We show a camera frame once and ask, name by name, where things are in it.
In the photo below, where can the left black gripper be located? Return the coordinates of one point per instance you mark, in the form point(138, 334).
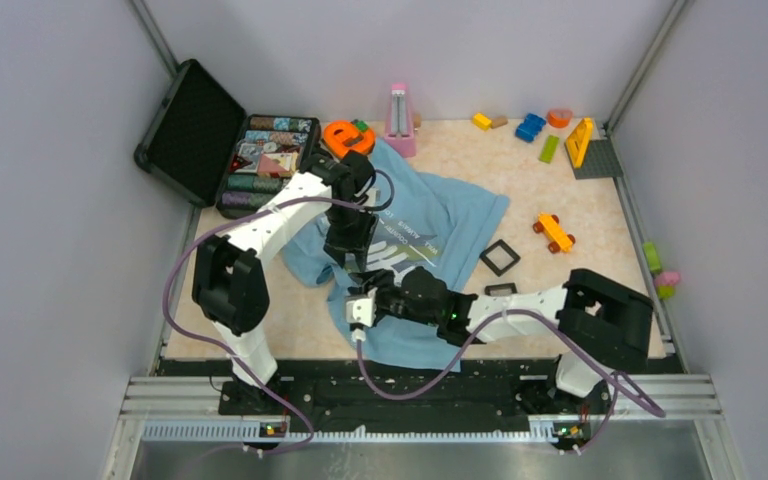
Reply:
point(338, 246)

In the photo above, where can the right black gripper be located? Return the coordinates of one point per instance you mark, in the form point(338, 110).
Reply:
point(379, 279)

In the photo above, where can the light blue t-shirt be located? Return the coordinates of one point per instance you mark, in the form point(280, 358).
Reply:
point(437, 223)

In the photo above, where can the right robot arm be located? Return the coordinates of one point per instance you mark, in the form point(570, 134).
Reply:
point(605, 325)

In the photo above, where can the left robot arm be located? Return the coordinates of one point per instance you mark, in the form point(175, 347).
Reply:
point(229, 283)

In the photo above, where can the orange letter e toy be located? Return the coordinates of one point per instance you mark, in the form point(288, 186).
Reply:
point(341, 138)

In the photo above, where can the pink metronome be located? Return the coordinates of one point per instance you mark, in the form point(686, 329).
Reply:
point(400, 127)

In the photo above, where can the orange toy car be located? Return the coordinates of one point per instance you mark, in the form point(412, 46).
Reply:
point(558, 240)

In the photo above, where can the yellow small toy brick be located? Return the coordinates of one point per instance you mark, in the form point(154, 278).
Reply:
point(481, 121)

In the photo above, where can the black poker chip case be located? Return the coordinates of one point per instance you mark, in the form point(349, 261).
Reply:
point(203, 145)

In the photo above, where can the brown small block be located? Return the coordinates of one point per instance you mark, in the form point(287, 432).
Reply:
point(499, 121)

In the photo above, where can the blue toy brick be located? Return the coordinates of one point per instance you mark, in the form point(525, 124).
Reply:
point(530, 127)

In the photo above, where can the green toy brick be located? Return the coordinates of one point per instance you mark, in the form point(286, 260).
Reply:
point(549, 149)

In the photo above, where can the yellow triangular toy block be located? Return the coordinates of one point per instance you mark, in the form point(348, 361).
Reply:
point(578, 141)

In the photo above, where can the orange small cup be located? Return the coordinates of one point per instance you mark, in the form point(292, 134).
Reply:
point(559, 118)

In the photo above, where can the grey building baseplate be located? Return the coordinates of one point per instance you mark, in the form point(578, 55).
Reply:
point(600, 161)

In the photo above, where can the green pink toy pieces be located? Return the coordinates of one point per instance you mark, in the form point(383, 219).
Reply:
point(665, 281)

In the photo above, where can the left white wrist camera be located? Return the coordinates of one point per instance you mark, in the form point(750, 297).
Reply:
point(372, 198)

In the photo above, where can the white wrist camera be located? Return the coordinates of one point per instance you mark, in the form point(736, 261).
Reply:
point(360, 312)
point(372, 198)

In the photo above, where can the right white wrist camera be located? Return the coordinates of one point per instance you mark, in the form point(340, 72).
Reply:
point(360, 312)

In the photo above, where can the lower black square frame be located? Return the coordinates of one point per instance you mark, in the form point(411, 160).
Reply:
point(502, 289)

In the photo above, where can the black square frame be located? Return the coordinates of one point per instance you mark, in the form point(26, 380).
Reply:
point(499, 257)
point(502, 289)

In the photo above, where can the upper black square frame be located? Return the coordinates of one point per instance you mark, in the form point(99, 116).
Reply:
point(499, 257)

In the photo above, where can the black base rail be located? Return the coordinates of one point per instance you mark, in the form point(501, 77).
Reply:
point(484, 396)

